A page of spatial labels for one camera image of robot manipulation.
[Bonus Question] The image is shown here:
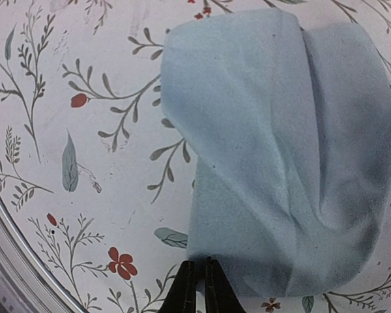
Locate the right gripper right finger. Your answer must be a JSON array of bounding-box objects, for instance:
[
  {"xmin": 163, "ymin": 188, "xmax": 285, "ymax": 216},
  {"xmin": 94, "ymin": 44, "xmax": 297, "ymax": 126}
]
[{"xmin": 204, "ymin": 257, "xmax": 246, "ymax": 313}]

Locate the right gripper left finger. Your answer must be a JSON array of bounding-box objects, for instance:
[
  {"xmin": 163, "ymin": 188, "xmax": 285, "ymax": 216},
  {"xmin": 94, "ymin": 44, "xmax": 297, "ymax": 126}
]
[{"xmin": 159, "ymin": 261, "xmax": 196, "ymax": 313}]

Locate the light blue cleaning cloth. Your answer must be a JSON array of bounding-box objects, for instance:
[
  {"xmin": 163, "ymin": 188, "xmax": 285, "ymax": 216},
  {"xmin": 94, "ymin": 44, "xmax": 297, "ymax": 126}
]
[{"xmin": 161, "ymin": 8, "xmax": 391, "ymax": 297}]

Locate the front aluminium rail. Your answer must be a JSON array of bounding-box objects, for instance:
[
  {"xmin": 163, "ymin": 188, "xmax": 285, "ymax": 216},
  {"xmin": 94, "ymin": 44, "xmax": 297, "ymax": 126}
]
[{"xmin": 0, "ymin": 197, "xmax": 86, "ymax": 312}]

